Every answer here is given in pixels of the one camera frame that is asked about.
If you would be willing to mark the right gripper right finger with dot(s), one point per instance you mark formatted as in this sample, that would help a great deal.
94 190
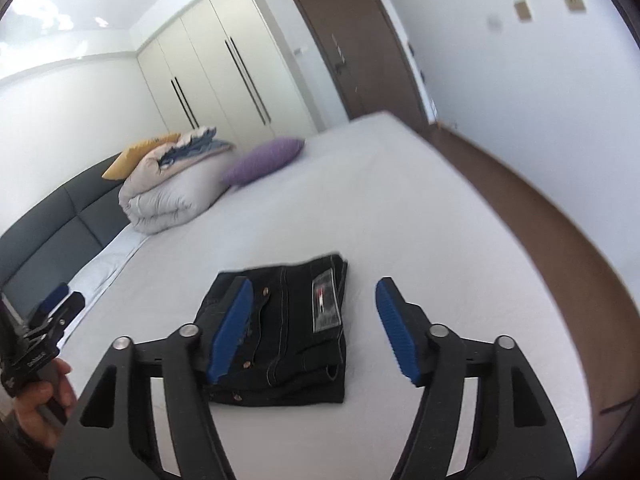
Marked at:
516 433

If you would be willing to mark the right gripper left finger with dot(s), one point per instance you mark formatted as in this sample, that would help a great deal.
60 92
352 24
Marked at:
111 435

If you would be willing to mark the black denim pants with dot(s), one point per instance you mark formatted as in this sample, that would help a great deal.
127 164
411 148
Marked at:
274 336

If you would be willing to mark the person's left hand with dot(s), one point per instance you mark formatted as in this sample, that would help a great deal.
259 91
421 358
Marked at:
35 395

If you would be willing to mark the white flat pillow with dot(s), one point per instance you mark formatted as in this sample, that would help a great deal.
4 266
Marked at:
95 277

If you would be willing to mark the grey upholstered headboard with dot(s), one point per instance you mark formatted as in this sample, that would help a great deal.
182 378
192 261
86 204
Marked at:
59 236

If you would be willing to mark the white bed mattress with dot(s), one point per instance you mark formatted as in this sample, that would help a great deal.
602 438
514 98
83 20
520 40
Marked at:
391 206

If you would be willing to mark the folded beige duvet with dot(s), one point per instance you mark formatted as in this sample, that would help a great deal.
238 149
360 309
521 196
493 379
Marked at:
156 199

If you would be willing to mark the yellow cushion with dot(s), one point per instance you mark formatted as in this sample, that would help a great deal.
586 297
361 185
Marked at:
127 161

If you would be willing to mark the folded blue jeans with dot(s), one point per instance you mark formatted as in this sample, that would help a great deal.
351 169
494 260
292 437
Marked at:
202 141

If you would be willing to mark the purple cushion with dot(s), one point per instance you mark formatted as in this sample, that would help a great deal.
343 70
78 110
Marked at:
264 160

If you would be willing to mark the brown wooden door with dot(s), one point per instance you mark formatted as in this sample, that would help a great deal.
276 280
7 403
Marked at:
365 58

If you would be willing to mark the cream wardrobe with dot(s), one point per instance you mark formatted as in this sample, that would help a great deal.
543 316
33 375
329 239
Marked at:
218 65

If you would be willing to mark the wall socket far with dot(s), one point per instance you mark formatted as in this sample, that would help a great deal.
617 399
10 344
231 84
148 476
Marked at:
523 11

